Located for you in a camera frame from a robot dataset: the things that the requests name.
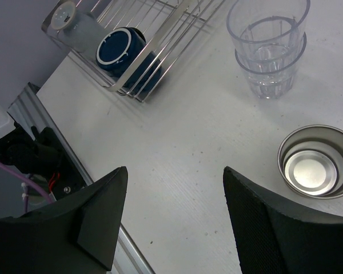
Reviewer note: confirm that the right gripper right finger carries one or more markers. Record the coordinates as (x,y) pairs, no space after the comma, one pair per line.
(276,235)

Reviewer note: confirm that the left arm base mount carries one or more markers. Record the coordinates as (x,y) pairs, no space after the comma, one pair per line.
(32,157)

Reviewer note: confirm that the aluminium front rail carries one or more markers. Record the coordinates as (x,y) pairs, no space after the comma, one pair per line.
(30,113)

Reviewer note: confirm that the clear plastic cup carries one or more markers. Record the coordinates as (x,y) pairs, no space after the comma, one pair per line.
(243,13)
(270,68)

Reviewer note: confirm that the metal wire dish rack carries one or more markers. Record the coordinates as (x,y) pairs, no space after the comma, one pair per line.
(172,30)

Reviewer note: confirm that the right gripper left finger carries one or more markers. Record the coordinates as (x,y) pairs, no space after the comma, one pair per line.
(76,234)

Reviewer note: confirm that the cream cup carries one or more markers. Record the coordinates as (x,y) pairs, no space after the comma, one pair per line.
(310,161)

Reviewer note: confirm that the blue ceramic mug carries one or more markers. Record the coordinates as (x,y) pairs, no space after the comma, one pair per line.
(117,51)

